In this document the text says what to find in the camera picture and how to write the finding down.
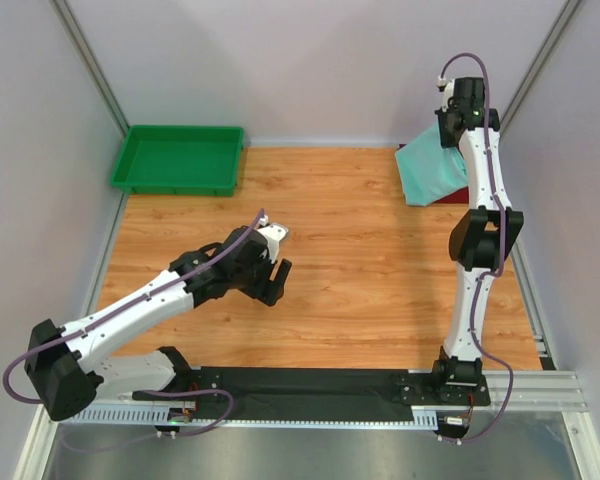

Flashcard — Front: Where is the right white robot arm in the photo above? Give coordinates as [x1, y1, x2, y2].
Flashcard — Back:
[430, 107, 524, 404]

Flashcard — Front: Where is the aluminium frame post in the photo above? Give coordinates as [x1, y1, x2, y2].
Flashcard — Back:
[500, 0, 584, 141]
[50, 0, 129, 136]

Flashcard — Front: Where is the green plastic tray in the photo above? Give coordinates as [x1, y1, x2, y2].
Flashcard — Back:
[111, 125, 244, 197]

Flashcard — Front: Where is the grey slotted cable duct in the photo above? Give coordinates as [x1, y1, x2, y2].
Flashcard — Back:
[59, 405, 474, 430]

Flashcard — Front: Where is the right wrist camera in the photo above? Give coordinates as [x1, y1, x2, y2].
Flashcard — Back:
[437, 76, 485, 112]

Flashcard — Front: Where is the aluminium front rail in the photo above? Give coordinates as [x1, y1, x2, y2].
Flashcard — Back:
[99, 363, 589, 412]

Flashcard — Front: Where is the right aluminium frame post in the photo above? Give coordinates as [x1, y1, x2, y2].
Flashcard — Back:
[500, 0, 584, 141]

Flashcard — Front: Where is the left aluminium frame post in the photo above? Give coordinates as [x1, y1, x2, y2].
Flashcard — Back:
[50, 0, 129, 136]

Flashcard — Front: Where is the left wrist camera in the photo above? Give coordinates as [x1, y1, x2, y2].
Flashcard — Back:
[256, 217, 290, 264]

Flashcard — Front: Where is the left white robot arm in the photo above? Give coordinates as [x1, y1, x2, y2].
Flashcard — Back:
[24, 223, 291, 421]

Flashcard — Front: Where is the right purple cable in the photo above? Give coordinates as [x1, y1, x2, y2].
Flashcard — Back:
[434, 52, 515, 446]

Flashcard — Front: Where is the folded dark red t shirt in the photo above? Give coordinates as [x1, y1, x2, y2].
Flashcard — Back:
[434, 187, 469, 205]

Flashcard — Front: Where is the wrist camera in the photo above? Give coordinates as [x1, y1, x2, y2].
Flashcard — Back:
[256, 217, 290, 264]
[437, 76, 485, 112]

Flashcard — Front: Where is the black base mat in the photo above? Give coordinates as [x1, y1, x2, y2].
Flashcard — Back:
[185, 367, 442, 423]

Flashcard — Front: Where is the teal t shirt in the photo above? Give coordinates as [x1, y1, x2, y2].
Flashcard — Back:
[395, 124, 468, 207]

